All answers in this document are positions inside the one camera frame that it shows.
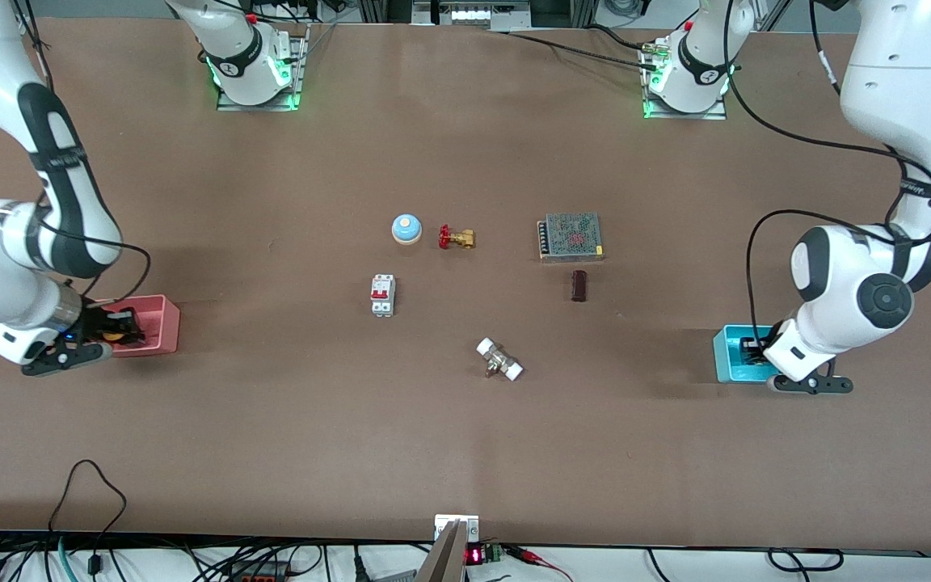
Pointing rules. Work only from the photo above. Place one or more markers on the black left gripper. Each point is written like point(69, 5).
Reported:
point(753, 348)

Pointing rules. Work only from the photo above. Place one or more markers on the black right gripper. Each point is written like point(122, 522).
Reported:
point(97, 322)

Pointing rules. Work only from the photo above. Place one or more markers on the pink plastic bin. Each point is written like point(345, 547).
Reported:
point(160, 331)

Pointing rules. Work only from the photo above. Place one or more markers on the cyan plastic bin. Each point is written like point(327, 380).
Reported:
point(728, 364)

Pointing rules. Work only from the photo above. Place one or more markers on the dark brown cylinder capacitor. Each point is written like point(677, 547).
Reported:
point(579, 286)

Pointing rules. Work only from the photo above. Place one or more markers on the metal mesh power supply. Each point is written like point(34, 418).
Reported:
point(570, 237)

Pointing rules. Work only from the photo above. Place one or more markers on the metal valve white caps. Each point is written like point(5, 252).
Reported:
point(499, 360)

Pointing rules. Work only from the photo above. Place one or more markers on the black box orange connectors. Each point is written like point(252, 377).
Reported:
point(259, 572)

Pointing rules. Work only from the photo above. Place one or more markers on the blue round bell cream top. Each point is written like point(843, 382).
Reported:
point(406, 229)

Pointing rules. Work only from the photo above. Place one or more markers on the red clip lead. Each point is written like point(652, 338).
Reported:
point(534, 557)

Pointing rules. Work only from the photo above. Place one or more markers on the red digit display module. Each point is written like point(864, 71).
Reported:
point(478, 555)

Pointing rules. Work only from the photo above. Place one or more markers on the grey metal bar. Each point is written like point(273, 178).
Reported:
point(443, 558)

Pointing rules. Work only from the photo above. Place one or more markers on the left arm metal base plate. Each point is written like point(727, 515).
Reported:
point(720, 115)

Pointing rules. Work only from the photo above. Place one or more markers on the white circuit breaker red switch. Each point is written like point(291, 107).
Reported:
point(382, 295)

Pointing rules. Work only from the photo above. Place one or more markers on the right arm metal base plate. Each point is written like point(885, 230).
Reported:
point(301, 73)

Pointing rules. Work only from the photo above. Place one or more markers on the white metal bracket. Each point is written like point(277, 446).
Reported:
point(469, 525)

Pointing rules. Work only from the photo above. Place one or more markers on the aluminium frame with white device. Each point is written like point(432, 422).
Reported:
point(473, 14)

